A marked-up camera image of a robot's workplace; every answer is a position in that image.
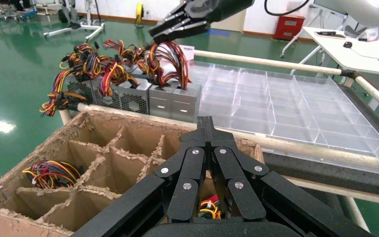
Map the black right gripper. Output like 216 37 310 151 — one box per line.
149 0 256 45

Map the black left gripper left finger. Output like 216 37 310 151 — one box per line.
155 116 207 222

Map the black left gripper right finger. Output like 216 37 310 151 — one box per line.
206 116 270 221

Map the clear acrylic divider tray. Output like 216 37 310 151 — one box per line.
189 60 379 171

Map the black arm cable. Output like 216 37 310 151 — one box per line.
264 0 311 16

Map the cardboard box with dividers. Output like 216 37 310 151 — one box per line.
0 109 264 237

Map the red metal cabinet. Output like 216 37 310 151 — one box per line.
273 14 306 41

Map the black pipe joint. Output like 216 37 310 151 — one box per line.
340 69 362 81

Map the white desk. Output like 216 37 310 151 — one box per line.
281 27 379 110

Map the white cart lower frame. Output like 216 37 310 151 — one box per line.
58 109 379 234

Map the white wheeled stand base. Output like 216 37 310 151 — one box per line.
42 0 106 41

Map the yellow standing device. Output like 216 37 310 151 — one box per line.
134 2 145 28

